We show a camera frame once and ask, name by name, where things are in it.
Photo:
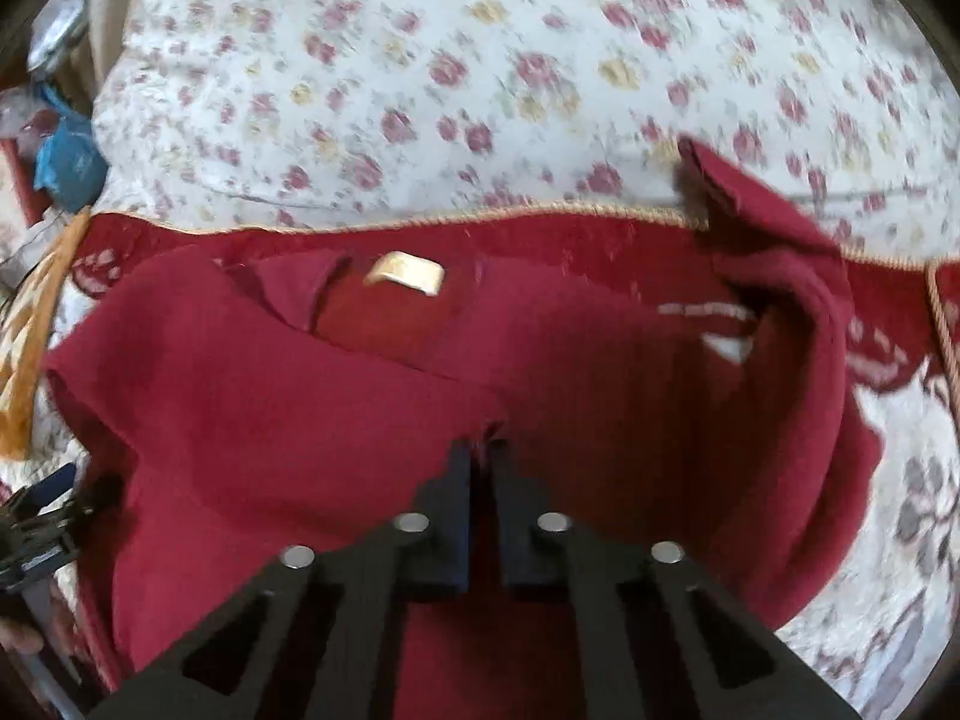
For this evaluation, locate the round silver object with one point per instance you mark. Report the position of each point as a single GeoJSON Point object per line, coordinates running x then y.
{"type": "Point", "coordinates": [58, 28]}

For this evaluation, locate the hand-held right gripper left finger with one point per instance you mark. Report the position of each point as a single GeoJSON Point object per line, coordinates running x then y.
{"type": "Point", "coordinates": [456, 510]}

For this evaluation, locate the red and cream patterned blanket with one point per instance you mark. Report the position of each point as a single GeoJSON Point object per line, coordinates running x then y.
{"type": "Point", "coordinates": [900, 540]}

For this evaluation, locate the person's left hand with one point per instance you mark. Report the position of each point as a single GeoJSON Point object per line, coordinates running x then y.
{"type": "Point", "coordinates": [19, 630]}

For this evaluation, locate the floral white duvet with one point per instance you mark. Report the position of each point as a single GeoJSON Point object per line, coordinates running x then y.
{"type": "Point", "coordinates": [480, 75]}

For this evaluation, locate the blue plastic bag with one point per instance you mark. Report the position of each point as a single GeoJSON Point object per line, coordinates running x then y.
{"type": "Point", "coordinates": [69, 157]}

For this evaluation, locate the dark red knit garment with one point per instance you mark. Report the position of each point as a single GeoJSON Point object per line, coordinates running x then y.
{"type": "Point", "coordinates": [315, 420]}

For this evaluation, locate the orange patterned cloth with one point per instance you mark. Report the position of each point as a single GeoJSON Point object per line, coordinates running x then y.
{"type": "Point", "coordinates": [37, 330]}

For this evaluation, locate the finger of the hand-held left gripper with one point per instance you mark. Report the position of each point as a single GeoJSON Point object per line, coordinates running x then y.
{"type": "Point", "coordinates": [51, 486]}
{"type": "Point", "coordinates": [67, 521]}

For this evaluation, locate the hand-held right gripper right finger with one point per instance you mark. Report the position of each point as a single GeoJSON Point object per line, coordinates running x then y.
{"type": "Point", "coordinates": [510, 510]}

